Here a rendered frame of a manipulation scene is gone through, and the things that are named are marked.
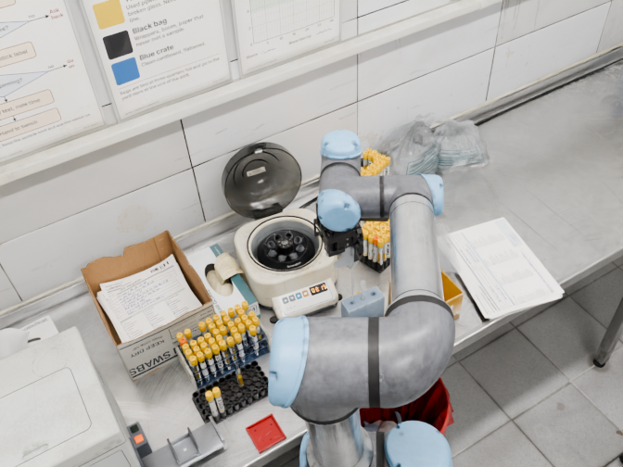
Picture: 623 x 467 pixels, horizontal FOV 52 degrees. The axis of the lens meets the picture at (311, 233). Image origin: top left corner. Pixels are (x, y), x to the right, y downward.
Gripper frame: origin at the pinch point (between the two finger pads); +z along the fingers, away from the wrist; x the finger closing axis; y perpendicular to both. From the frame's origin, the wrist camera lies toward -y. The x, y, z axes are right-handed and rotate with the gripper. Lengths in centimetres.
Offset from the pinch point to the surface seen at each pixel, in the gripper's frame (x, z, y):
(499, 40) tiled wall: -58, -3, -83
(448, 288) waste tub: 4.7, 18.6, -24.8
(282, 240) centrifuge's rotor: -25.3, 12.9, 7.0
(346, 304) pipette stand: -0.4, 15.1, 1.3
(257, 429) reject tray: 14.6, 25.1, 31.9
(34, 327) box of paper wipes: -33, 19, 72
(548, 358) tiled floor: -7, 112, -91
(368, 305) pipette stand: 1.9, 15.8, -3.5
